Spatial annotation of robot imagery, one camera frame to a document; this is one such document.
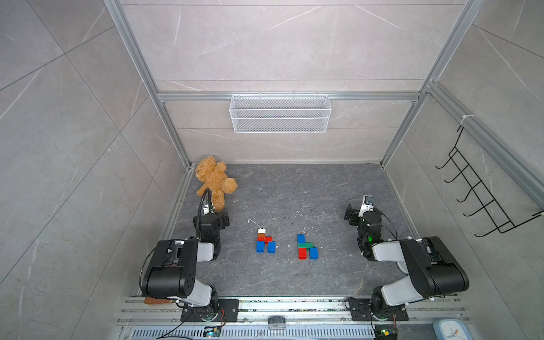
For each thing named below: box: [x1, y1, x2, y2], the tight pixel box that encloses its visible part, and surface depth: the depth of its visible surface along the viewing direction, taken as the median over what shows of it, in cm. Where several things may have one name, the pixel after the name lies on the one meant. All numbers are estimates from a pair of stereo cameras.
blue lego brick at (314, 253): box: [309, 247, 319, 260], surface depth 87 cm
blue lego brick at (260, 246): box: [255, 240, 266, 253], surface depth 90 cm
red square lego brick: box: [298, 247, 307, 260], surface depth 87 cm
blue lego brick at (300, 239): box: [296, 233, 306, 244], surface depth 94 cm
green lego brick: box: [298, 242, 314, 248], surface depth 89 cm
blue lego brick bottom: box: [267, 241, 277, 255], surface depth 90 cm
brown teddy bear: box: [195, 155, 238, 212], surface depth 104 cm
